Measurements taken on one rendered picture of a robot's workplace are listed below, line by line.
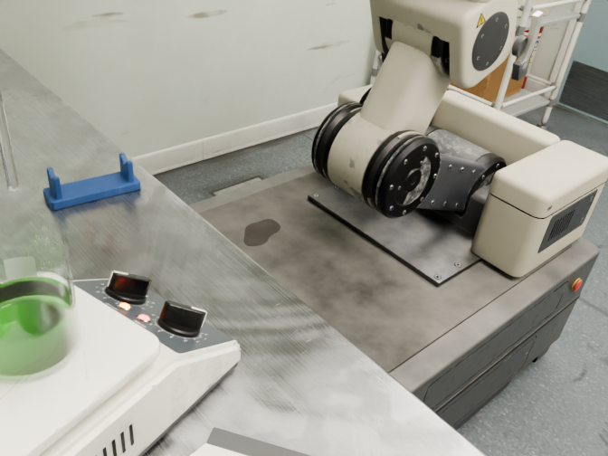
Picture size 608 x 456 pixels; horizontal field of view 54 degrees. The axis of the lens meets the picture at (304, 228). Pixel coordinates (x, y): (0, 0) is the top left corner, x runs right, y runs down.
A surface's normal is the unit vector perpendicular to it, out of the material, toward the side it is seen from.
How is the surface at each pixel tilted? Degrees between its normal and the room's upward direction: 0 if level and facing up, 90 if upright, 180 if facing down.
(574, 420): 0
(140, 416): 90
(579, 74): 90
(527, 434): 0
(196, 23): 90
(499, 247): 90
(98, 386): 0
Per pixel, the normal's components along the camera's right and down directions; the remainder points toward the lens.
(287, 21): 0.66, 0.48
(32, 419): 0.10, -0.82
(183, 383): 0.83, 0.38
